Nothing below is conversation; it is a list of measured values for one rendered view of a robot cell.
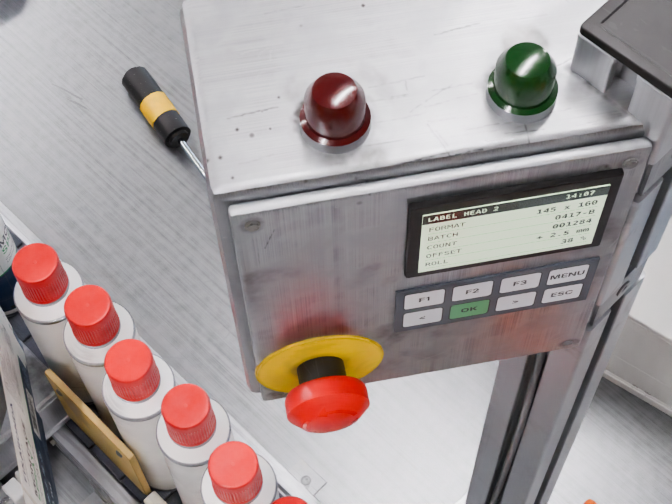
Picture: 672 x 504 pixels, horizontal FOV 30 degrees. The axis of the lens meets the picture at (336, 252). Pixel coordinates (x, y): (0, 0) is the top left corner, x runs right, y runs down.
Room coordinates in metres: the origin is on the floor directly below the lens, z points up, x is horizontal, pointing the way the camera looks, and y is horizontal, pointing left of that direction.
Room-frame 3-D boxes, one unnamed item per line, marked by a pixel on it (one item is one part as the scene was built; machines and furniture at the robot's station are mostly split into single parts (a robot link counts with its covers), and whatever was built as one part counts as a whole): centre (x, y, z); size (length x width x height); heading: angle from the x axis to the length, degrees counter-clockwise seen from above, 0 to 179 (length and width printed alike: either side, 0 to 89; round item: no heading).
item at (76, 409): (0.35, 0.19, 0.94); 0.10 x 0.01 x 0.09; 44
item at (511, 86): (0.27, -0.07, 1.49); 0.03 x 0.03 x 0.02
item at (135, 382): (0.35, 0.14, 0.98); 0.05 x 0.05 x 0.20
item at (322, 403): (0.22, 0.01, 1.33); 0.04 x 0.03 x 0.04; 99
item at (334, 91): (0.26, 0.00, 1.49); 0.03 x 0.03 x 0.02
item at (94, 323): (0.39, 0.17, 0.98); 0.05 x 0.05 x 0.20
